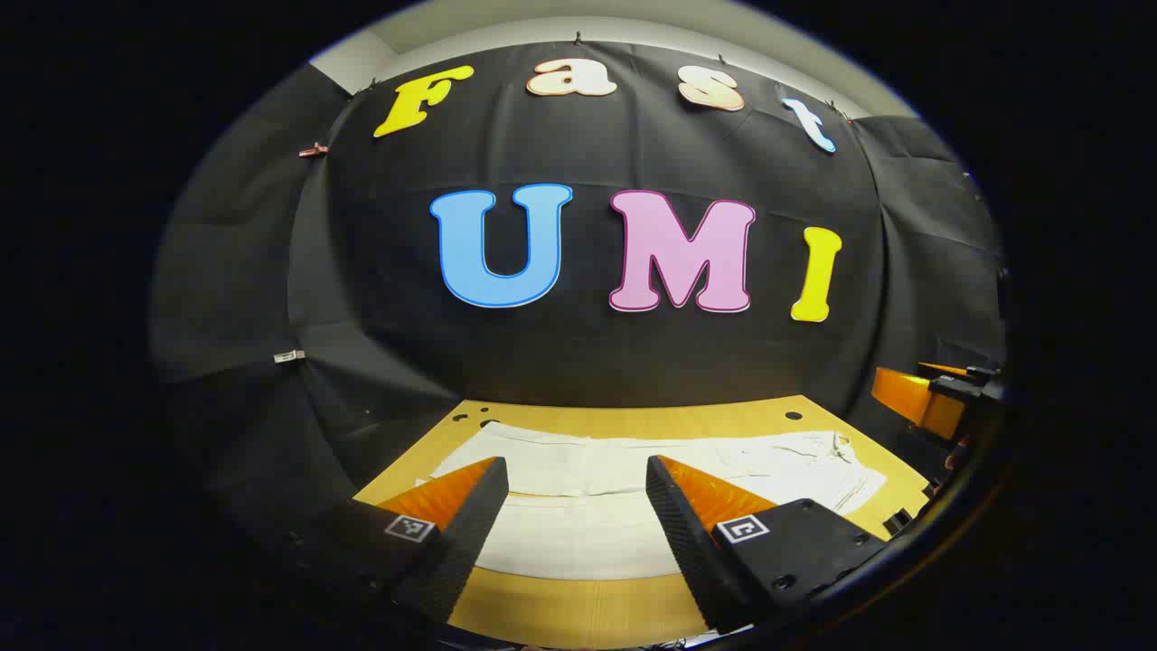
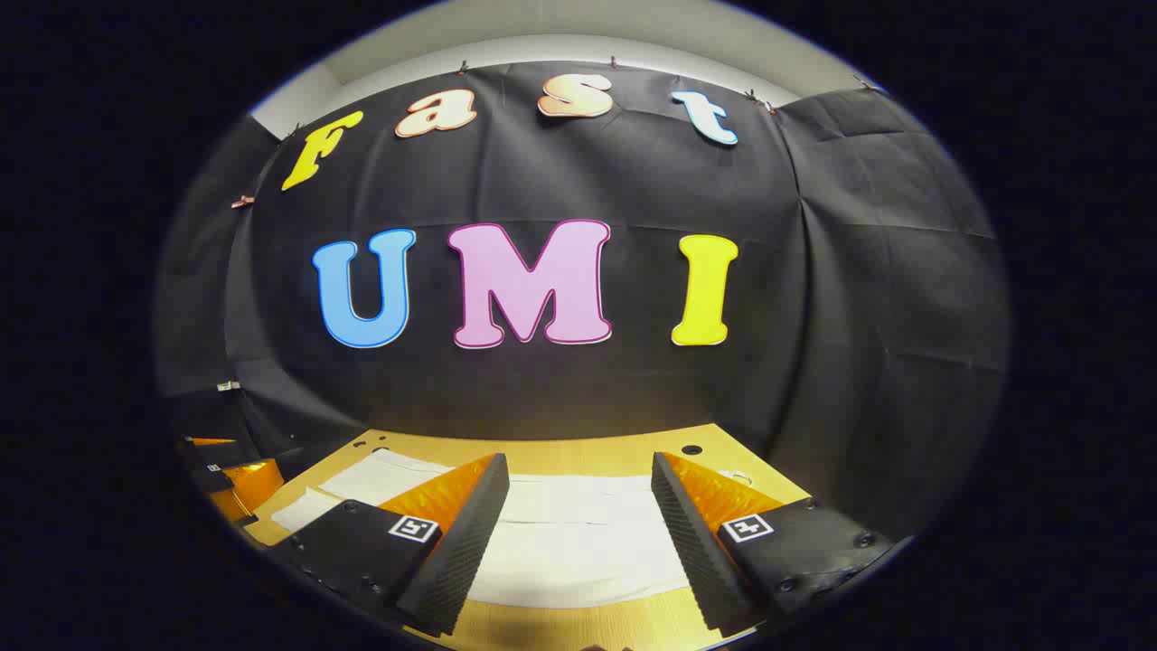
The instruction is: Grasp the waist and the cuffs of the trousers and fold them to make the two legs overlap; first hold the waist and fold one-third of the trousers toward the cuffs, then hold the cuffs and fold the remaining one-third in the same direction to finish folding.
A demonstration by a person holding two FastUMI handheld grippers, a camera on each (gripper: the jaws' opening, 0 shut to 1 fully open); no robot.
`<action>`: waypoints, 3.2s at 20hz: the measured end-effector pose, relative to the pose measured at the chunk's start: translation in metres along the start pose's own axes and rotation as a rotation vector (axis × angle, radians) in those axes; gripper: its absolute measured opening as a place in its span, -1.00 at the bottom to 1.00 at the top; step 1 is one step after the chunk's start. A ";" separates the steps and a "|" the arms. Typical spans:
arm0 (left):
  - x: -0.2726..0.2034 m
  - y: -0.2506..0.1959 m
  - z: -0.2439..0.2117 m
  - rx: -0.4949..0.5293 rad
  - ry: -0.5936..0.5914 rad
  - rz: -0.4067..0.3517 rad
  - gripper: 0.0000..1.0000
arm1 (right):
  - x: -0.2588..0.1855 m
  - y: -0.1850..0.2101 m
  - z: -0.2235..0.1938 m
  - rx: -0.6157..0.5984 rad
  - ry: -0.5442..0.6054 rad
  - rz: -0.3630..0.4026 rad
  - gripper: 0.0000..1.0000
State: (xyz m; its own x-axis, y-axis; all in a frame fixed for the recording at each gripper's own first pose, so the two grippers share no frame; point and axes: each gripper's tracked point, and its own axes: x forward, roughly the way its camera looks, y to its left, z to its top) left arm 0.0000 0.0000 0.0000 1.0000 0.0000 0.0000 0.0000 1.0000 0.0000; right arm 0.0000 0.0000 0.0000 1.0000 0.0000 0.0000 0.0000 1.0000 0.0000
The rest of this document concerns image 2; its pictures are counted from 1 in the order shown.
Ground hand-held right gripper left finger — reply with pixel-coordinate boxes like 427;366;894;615
268;452;512;638

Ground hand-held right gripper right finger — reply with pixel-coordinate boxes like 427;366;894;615
651;450;896;638

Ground white jeans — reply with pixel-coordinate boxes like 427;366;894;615
271;449;756;609

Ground black backdrop cloth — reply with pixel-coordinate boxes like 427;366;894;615
154;61;1011;543

